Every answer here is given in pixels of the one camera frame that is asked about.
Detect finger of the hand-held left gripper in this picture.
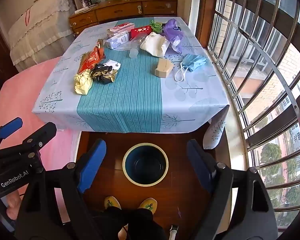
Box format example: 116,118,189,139
0,117,23,146
0,122,57,160

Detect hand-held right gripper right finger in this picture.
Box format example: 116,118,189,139
186,139,278,240

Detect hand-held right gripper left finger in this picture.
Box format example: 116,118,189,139
15,139,107,240

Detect blue bin with cream rim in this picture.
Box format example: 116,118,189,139
122,142,169,187

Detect yellow wrapper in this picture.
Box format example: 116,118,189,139
74,71,93,95

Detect black and gold wrapper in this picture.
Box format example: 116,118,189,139
90,64,119,84

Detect red snack wrapper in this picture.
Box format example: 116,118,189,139
78,39,105,73

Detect small white packet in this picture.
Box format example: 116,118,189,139
104,59,121,70

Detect beige wooden block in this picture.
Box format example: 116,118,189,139
154,59,174,78

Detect blue face mask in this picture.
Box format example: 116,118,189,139
174,53,207,82

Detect white and blue carton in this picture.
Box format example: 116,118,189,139
105,33,129,50

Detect clear plastic cup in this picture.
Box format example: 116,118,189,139
129,35,150,59

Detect white bag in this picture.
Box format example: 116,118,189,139
140,32,171,57

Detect pink and white carton box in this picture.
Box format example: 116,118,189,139
107,22,136,37

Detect purple plastic bag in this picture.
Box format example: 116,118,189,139
163,19,184,54

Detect red gift box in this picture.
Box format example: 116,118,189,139
130,25,154,39

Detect green wrapper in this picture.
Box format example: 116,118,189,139
149,20,165,33

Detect person's left hand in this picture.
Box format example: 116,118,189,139
2,189,24,221

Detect pink bedsheet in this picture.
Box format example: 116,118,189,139
0,56,82,225

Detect yellow embroidered slipper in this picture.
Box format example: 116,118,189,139
137,197,157,215
104,195,122,210

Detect person's black trousers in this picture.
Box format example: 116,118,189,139
92,206,165,240

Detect blue leaf print tablecloth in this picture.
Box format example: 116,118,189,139
32,17,230,150

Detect metal window grille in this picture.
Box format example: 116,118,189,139
207,0,300,230

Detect white lace cloth cover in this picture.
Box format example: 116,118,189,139
7,0,77,72

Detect wooden dresser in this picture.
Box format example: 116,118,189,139
69,0,178,37

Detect wooden window frame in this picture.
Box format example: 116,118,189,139
196,0,219,48

